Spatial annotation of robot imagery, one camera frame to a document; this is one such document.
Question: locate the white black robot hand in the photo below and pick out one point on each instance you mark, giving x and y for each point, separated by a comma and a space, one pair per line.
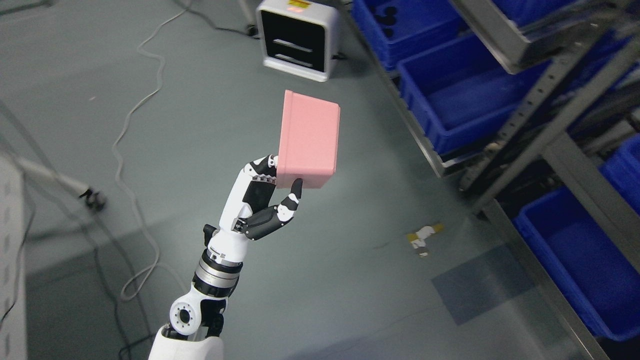
248, 215

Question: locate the pink plastic storage box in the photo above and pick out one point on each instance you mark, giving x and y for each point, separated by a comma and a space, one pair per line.
308, 141

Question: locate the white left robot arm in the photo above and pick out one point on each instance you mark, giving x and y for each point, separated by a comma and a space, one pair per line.
196, 319

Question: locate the white box device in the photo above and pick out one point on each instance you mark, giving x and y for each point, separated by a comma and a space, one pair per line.
299, 37

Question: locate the blue bin top shelf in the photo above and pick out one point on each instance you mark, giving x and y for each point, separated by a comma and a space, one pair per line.
398, 29

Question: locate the blue bin shelf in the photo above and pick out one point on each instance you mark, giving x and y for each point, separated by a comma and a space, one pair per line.
398, 29
460, 94

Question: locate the blue bin middle shelf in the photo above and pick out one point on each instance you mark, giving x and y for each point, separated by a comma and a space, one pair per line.
460, 94

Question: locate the stainless steel shelf rack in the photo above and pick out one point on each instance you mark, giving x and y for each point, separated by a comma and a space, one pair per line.
501, 303

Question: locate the yellow white floor debris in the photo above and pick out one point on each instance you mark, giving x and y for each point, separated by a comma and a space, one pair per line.
417, 239

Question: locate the blue bin lower right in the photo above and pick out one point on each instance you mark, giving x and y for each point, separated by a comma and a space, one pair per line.
599, 283

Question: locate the blue bin right edge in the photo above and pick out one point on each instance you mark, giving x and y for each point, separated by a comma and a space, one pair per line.
622, 170

